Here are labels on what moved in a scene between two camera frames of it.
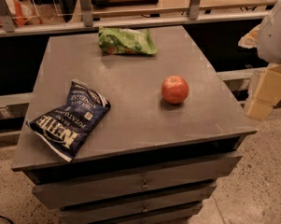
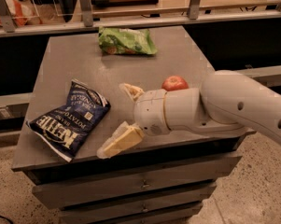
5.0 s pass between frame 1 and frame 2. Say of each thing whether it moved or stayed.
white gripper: moved
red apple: stayed
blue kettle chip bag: stayed
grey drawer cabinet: stayed
